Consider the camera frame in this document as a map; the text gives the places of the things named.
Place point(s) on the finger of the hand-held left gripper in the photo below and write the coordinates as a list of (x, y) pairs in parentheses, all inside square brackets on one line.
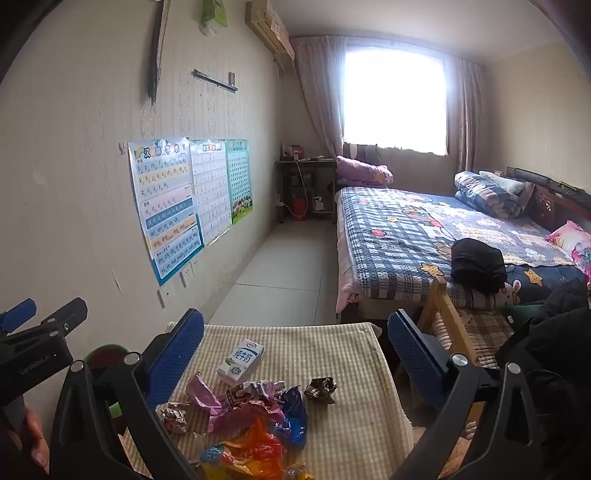
[(60, 323), (18, 314)]

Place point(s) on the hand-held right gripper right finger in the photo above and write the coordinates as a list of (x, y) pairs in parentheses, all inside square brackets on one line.
[(415, 355)]

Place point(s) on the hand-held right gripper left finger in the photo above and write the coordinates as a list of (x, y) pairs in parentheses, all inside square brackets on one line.
[(178, 350)]

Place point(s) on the purple snack bag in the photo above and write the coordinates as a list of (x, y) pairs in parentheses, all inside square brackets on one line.
[(201, 392)]

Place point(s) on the white milk carton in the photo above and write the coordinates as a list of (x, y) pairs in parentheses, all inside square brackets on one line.
[(240, 362)]

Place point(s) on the white wrapper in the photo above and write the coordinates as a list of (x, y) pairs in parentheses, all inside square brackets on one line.
[(173, 417)]

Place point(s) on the pink snack bag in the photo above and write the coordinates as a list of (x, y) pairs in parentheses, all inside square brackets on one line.
[(231, 415)]

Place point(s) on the silver wrapper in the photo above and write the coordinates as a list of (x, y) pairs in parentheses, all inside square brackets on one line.
[(251, 392)]

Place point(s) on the dark brown wrapper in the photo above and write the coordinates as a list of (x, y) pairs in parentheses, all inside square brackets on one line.
[(319, 391)]

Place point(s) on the orange plastic bag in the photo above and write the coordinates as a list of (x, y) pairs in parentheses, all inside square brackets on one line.
[(254, 452)]

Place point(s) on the blue wrapper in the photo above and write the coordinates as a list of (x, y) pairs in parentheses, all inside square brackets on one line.
[(293, 420)]

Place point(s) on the yellow wrapper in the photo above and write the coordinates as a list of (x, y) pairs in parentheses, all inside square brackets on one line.
[(298, 473)]

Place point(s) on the person's left hand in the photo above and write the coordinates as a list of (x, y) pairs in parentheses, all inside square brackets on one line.
[(37, 438)]

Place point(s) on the wooden chair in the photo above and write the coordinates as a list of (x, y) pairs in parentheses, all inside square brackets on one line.
[(441, 300)]

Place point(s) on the plaid chair cushion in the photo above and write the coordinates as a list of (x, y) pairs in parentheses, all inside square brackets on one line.
[(480, 332)]

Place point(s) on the beige checked tablecloth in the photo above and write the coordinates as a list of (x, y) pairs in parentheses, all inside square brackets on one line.
[(351, 429)]

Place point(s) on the pink bed sheet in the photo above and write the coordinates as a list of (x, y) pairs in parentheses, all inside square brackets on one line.
[(344, 286)]

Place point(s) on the black folded clothing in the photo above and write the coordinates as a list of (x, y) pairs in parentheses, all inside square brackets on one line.
[(478, 265)]

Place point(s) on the bed with patchwork quilt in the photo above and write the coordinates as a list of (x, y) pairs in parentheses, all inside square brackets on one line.
[(401, 230)]

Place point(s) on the black jacket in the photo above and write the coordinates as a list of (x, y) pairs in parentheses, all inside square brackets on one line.
[(558, 332)]

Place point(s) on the folded blue plaid blanket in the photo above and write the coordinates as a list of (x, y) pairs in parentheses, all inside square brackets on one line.
[(489, 196)]

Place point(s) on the small white object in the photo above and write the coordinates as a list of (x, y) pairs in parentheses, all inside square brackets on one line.
[(319, 204)]

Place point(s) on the red bucket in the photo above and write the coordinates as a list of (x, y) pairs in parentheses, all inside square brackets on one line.
[(298, 206)]

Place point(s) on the purple folded blanket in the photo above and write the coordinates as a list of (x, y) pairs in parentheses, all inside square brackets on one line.
[(364, 171)]

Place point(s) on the pink printed pillow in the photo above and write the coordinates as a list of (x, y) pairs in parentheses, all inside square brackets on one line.
[(572, 242)]

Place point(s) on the white pillow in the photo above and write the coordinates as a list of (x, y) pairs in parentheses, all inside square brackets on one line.
[(505, 182)]

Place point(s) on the dark wooden headboard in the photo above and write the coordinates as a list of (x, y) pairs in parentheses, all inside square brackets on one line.
[(558, 198)]

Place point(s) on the dark metal desk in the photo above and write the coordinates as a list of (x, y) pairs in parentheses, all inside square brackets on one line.
[(318, 161)]

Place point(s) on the cluster of small containers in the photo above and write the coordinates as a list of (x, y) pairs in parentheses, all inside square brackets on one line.
[(295, 152)]

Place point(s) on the mauve curtain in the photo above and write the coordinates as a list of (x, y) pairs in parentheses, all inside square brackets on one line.
[(470, 115), (318, 92)]

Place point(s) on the window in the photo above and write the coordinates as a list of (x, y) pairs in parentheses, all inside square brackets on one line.
[(395, 101)]

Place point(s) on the air conditioner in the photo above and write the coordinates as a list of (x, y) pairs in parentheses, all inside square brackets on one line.
[(272, 27)]

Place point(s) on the white wall socket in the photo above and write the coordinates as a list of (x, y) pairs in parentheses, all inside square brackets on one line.
[(195, 267), (164, 295)]

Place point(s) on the blue alphabet wall poster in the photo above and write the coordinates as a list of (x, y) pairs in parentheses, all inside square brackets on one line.
[(166, 207)]

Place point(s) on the white chart wall poster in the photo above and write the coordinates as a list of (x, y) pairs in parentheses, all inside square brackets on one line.
[(210, 189)]

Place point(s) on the green chart wall poster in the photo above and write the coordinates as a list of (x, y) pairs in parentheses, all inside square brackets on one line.
[(239, 180)]

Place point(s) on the metal wall rail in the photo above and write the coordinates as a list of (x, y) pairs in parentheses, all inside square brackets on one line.
[(214, 81)]

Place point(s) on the dark wall hanging strip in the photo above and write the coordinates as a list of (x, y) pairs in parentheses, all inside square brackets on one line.
[(157, 50)]

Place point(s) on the green wall box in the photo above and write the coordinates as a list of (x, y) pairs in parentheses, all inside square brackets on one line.
[(213, 14)]

